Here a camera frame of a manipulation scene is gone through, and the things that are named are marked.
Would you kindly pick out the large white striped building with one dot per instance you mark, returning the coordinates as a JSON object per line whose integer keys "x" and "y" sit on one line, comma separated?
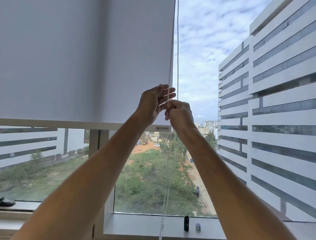
{"x": 276, "y": 111}

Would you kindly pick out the person's right fingers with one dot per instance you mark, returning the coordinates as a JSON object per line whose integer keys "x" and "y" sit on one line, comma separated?
{"x": 170, "y": 110}

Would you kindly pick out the white window frame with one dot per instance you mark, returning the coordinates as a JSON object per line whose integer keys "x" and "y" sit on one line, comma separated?
{"x": 98, "y": 148}

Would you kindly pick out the person's right forearm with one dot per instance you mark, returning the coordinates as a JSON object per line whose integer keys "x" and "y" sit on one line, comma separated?
{"x": 222, "y": 178}

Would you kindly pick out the orange truck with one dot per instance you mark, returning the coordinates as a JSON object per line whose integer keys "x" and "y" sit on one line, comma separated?
{"x": 144, "y": 141}

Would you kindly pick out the blue barrel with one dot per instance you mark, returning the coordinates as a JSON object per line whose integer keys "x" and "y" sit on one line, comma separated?
{"x": 198, "y": 191}

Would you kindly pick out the small blue white container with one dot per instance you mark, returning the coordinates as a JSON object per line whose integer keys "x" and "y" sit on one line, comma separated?
{"x": 198, "y": 227}

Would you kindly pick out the black object on sill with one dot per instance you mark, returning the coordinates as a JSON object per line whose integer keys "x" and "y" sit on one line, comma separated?
{"x": 7, "y": 202}

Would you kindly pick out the small black bottle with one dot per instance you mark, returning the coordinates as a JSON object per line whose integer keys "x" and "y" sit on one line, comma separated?
{"x": 186, "y": 223}

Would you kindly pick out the low white striped building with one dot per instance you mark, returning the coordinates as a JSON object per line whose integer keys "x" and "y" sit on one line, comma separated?
{"x": 27, "y": 145}

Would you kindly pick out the person's right hand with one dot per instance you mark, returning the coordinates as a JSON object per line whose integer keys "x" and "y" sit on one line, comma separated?
{"x": 181, "y": 115}

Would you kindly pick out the person's left fingers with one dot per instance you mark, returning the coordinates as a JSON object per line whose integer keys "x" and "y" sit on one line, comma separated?
{"x": 166, "y": 92}

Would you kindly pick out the white roller blind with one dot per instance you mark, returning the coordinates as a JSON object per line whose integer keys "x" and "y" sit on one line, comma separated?
{"x": 74, "y": 61}

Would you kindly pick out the person's left hand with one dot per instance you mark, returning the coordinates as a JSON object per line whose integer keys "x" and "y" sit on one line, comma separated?
{"x": 149, "y": 101}

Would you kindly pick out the person's left forearm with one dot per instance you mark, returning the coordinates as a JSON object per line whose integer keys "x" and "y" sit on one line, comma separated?
{"x": 93, "y": 173}

